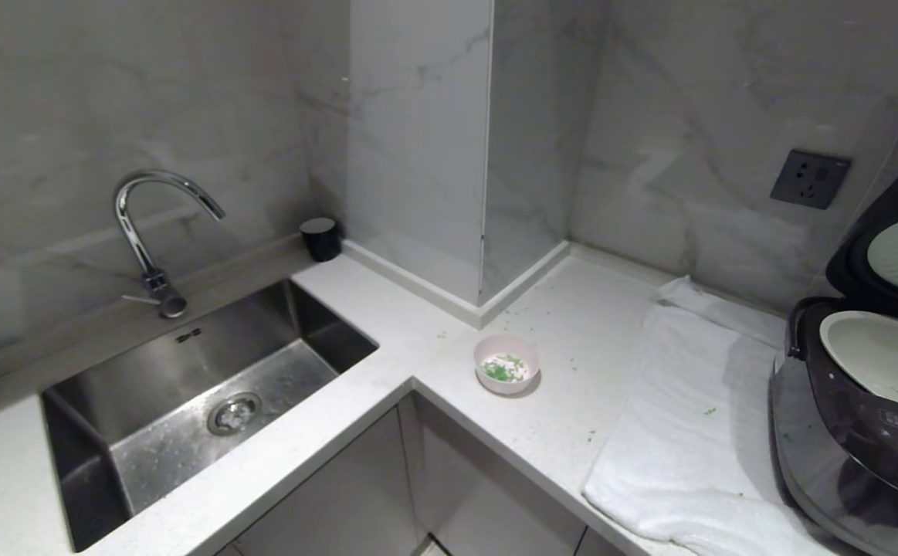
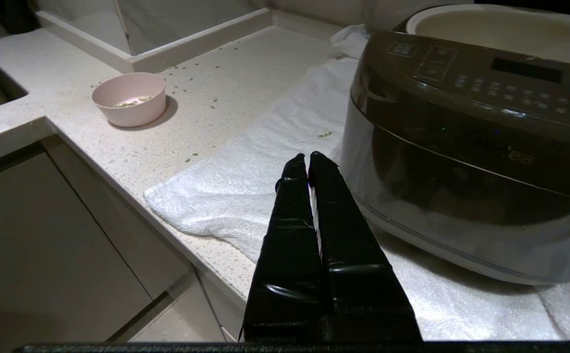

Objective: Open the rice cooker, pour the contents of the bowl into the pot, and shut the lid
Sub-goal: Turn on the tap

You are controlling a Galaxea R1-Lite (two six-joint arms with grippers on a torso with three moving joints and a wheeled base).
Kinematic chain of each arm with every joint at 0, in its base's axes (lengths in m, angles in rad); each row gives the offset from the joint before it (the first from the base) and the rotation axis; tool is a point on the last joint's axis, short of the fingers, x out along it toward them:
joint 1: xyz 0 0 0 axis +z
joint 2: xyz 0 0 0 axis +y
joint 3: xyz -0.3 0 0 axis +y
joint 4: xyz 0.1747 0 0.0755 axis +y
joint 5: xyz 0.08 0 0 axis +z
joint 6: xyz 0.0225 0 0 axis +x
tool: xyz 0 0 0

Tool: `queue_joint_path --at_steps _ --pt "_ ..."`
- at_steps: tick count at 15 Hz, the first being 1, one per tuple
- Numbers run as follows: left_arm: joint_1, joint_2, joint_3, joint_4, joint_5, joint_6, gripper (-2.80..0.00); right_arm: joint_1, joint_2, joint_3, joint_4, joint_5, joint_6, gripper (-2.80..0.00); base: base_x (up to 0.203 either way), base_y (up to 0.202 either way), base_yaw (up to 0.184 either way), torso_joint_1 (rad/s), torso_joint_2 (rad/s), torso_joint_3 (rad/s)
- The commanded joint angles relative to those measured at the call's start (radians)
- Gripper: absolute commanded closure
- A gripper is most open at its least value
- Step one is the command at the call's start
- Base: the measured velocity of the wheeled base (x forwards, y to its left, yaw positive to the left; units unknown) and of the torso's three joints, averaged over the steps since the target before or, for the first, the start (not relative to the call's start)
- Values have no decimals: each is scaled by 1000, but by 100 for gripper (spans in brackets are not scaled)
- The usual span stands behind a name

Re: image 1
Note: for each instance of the black rice cooker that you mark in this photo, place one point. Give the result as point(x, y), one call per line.
point(858, 440)

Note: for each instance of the green and white food pieces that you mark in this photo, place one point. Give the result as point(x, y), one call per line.
point(505, 368)

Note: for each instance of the stainless steel sink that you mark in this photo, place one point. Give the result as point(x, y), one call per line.
point(186, 401)

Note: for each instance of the sink drain strainer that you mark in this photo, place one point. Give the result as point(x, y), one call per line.
point(234, 413)

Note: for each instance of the white towel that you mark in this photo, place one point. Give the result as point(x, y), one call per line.
point(688, 440)

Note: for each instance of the chrome curved faucet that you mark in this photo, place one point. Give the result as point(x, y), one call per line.
point(131, 228)

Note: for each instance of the white cabinet door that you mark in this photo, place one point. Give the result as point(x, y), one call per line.
point(487, 494)
point(340, 502)

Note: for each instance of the small black cylindrical cup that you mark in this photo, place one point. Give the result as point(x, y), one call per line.
point(320, 239)

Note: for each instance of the dark wall power socket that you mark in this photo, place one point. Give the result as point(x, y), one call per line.
point(810, 178)

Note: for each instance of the white bowl with chopped greens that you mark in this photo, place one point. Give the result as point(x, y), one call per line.
point(506, 363)

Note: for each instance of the white inner pot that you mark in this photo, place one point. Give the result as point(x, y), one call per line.
point(885, 359)

